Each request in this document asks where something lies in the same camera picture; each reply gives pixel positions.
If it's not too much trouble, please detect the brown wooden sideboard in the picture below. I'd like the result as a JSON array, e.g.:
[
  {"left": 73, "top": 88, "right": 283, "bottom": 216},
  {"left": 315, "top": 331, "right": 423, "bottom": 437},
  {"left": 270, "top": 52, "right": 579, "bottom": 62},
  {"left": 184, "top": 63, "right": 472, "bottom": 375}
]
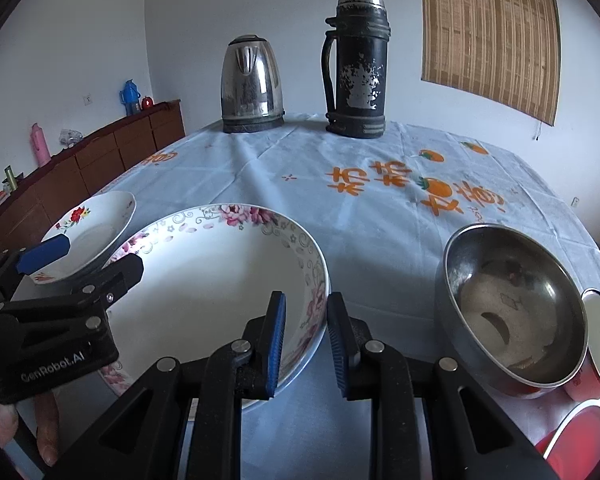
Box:
[{"left": 0, "top": 99, "right": 186, "bottom": 271}]

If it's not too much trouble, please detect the large pink floral deep plate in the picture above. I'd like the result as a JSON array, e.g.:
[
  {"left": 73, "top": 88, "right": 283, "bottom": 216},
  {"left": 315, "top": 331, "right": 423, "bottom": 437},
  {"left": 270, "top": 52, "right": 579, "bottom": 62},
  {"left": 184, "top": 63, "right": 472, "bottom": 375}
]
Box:
[{"left": 100, "top": 203, "right": 331, "bottom": 413}]

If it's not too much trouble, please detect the light blue printed tablecloth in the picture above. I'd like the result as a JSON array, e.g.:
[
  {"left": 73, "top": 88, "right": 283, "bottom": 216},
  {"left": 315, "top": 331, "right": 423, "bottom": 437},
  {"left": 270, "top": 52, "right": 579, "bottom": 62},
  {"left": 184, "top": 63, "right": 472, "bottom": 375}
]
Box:
[{"left": 10, "top": 112, "right": 600, "bottom": 480}]

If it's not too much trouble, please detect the worn black thermos flask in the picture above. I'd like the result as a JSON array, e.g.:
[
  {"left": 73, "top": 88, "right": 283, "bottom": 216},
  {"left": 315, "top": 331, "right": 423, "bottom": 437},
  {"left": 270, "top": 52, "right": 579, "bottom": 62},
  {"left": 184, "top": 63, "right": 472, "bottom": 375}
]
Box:
[{"left": 321, "top": 0, "right": 392, "bottom": 139}]

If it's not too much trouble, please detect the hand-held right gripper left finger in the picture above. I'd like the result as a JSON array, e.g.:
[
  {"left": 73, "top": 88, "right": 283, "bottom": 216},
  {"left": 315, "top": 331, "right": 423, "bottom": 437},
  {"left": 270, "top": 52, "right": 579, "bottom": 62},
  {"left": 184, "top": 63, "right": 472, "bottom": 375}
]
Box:
[{"left": 45, "top": 290, "right": 287, "bottom": 480}]

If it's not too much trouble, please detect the person's left hand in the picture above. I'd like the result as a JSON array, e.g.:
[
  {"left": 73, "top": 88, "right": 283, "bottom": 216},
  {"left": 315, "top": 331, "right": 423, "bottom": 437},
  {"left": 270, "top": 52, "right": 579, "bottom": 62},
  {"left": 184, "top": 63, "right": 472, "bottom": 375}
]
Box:
[{"left": 0, "top": 391, "right": 62, "bottom": 466}]

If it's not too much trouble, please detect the pink thermos bottle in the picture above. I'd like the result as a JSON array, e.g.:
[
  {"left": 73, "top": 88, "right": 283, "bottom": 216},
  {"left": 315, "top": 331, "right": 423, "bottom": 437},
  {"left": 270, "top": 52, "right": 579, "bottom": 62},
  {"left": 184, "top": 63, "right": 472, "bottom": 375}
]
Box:
[{"left": 30, "top": 122, "right": 52, "bottom": 167}]

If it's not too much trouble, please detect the bamboo window blind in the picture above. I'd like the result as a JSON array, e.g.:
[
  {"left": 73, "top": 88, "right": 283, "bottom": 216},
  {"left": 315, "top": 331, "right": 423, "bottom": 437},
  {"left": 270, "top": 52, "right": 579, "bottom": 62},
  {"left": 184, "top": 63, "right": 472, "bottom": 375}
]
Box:
[{"left": 419, "top": 0, "right": 562, "bottom": 127}]

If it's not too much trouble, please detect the stainless steel electric kettle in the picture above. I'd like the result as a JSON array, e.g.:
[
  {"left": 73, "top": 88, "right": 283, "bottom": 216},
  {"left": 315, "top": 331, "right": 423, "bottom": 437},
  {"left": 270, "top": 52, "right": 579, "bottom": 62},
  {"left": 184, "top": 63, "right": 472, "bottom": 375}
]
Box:
[{"left": 220, "top": 34, "right": 286, "bottom": 134}]

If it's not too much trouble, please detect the blue thermos jug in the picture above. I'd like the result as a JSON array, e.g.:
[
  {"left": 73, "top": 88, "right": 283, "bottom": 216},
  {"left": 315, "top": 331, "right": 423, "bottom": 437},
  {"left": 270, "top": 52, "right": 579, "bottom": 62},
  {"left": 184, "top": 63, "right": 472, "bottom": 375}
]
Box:
[{"left": 118, "top": 79, "right": 142, "bottom": 117}]

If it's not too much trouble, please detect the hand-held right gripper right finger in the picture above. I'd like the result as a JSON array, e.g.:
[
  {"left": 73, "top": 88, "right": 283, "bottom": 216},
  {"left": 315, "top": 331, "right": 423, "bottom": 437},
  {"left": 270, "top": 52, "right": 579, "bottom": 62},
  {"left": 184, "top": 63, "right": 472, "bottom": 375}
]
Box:
[{"left": 326, "top": 291, "right": 563, "bottom": 480}]

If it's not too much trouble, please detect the red plastic bowl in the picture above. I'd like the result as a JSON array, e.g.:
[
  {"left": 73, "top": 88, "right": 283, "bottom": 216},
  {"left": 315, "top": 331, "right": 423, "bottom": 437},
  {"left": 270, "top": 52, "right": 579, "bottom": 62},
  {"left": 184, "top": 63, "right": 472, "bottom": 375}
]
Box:
[{"left": 534, "top": 395, "right": 600, "bottom": 461}]

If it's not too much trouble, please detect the small red floral plate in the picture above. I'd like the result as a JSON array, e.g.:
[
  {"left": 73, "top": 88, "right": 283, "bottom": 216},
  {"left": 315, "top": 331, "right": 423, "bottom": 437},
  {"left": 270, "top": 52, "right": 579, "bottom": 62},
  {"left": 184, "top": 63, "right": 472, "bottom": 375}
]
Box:
[{"left": 31, "top": 190, "right": 137, "bottom": 286}]

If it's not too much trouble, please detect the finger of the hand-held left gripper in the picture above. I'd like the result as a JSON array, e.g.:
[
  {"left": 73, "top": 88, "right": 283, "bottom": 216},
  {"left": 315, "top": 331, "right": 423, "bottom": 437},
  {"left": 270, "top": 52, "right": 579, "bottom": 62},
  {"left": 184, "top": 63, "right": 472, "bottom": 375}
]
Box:
[
  {"left": 0, "top": 255, "right": 144, "bottom": 321},
  {"left": 0, "top": 234, "right": 71, "bottom": 302}
]

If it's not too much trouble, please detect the small round dish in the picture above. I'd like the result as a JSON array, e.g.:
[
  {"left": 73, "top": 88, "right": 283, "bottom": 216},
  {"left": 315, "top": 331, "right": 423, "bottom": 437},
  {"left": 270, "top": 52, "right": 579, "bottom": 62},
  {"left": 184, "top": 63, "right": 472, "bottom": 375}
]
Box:
[{"left": 434, "top": 223, "right": 590, "bottom": 400}]

